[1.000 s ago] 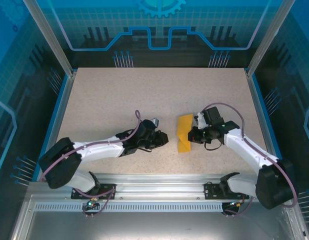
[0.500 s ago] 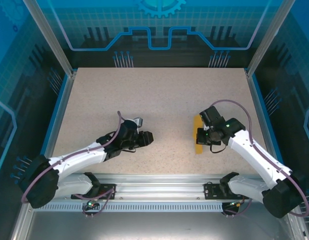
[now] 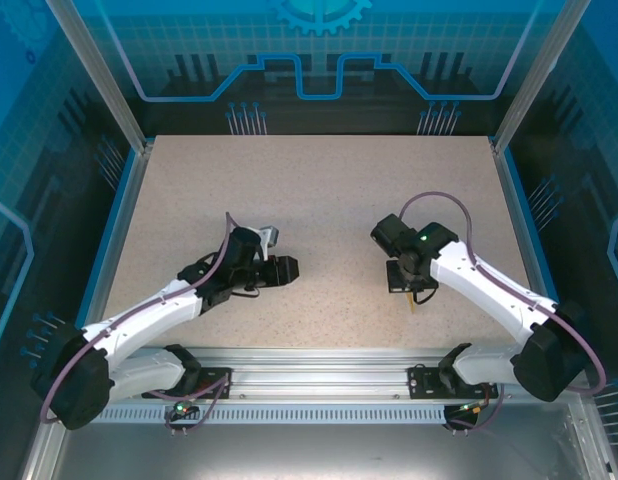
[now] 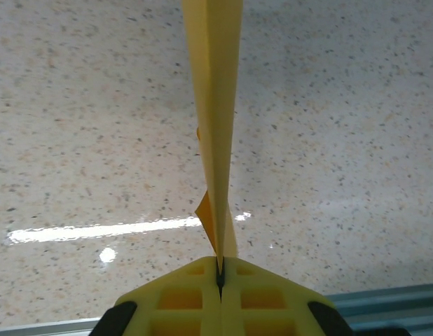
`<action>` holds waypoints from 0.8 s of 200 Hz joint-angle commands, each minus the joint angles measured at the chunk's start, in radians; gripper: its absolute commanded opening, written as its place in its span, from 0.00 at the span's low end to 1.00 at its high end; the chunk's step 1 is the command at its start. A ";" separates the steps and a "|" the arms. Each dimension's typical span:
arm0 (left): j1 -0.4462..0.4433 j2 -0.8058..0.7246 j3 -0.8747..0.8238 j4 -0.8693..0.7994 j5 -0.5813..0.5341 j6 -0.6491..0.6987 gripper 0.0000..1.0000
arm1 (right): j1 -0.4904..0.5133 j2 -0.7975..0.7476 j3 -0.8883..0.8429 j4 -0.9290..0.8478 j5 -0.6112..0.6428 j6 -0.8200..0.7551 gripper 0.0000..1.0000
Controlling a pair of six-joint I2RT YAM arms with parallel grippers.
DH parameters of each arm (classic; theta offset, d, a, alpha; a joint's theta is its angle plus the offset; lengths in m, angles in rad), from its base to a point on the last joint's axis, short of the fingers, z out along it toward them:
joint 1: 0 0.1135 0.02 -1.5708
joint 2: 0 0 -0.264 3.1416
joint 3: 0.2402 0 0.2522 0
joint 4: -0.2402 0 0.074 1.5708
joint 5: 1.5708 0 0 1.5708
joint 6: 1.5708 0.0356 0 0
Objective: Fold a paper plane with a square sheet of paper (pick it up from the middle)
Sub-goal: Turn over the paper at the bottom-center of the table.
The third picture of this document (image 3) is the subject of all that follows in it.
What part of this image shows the shiny metal sheet panel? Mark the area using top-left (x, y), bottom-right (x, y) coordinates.
top-left (18, 389), bottom-right (618, 480)

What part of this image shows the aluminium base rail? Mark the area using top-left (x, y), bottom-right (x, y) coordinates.
top-left (56, 347), bottom-right (588, 401)

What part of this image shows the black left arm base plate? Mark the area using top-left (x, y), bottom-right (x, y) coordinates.
top-left (188, 367), bottom-right (234, 400)

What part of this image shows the aluminium side rail blue edge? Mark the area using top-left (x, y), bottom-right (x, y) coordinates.
top-left (490, 142), bottom-right (581, 364)
top-left (63, 142), bottom-right (155, 364)

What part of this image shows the slotted aluminium cable duct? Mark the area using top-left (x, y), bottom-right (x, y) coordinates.
top-left (96, 405), bottom-right (448, 423)

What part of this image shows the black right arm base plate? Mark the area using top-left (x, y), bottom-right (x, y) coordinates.
top-left (407, 364), bottom-right (499, 400)

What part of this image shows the cable connector with green light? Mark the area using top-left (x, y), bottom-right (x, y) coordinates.
top-left (456, 399), bottom-right (491, 417)
top-left (171, 394), bottom-right (210, 419)

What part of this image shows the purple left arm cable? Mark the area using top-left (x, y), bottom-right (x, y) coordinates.
top-left (38, 212), bottom-right (240, 437)

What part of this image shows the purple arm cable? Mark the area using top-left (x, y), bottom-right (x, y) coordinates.
top-left (399, 192), bottom-right (608, 436)
top-left (38, 212), bottom-right (240, 437)

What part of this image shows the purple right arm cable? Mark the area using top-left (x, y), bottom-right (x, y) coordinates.
top-left (399, 192), bottom-right (608, 436)

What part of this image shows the aluminium frame post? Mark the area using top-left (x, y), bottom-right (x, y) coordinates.
top-left (46, 0), bottom-right (154, 154)
top-left (490, 0), bottom-right (596, 153)

